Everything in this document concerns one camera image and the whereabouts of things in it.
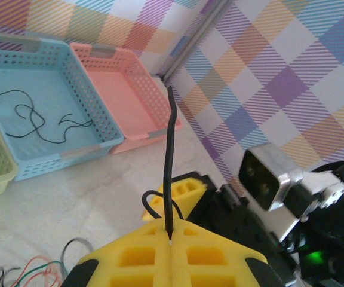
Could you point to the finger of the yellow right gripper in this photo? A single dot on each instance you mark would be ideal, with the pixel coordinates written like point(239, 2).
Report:
point(157, 210)
point(190, 197)

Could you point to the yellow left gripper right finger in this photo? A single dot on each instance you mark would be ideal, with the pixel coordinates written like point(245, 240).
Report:
point(208, 257)

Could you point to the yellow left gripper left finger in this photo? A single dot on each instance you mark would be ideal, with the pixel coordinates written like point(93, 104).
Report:
point(136, 257)

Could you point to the pink plastic basket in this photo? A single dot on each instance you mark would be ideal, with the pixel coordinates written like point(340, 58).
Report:
point(115, 98)

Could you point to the blue plastic basket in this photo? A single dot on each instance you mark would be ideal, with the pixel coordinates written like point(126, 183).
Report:
point(79, 98)

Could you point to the aluminium corner post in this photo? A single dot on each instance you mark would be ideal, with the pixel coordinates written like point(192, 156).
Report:
point(196, 36)

